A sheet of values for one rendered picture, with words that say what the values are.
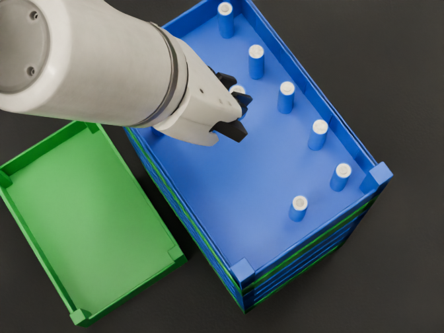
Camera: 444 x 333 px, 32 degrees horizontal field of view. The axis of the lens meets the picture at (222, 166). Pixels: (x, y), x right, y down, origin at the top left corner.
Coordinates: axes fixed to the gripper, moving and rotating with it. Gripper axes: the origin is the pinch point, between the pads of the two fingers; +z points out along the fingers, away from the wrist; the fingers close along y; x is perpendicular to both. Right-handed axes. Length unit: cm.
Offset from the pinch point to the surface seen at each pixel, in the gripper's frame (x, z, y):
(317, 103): 3.6, 16.5, 2.2
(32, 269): -54, 34, -17
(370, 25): 12, 66, -16
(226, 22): 2.6, 12.4, -11.4
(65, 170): -41, 39, -28
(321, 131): 2.7, 11.7, 6.2
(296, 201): -3.8, 8.9, 10.8
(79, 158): -38, 41, -28
